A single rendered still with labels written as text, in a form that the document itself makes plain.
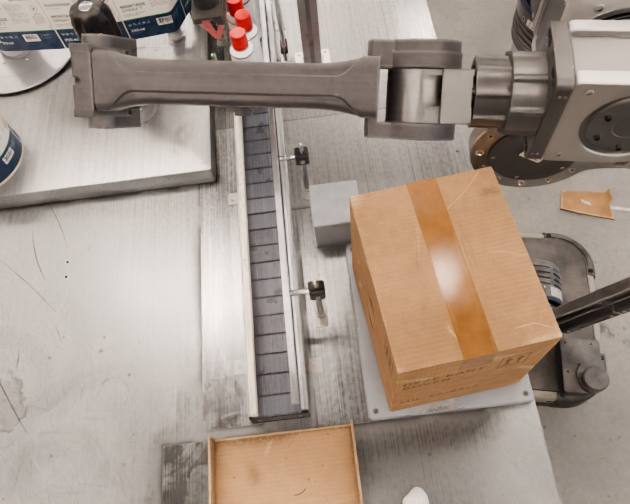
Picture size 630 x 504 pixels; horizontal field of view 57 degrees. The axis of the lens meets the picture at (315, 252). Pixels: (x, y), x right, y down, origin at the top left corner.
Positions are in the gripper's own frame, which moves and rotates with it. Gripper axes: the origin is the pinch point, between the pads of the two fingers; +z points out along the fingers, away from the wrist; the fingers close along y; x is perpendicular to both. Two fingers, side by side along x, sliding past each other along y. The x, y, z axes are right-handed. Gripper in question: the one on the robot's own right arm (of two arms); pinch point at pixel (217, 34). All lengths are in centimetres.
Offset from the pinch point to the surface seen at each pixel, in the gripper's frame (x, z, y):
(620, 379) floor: 107, 102, 64
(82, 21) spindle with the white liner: -22.4, -15.9, 9.6
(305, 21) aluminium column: 19.6, 3.0, -3.9
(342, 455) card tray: 17, 18, 88
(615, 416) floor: 102, 102, 75
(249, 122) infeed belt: 4.1, 13.4, 14.3
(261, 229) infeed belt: 5.5, 13.6, 42.6
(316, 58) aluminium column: 21.2, 14.7, -3.8
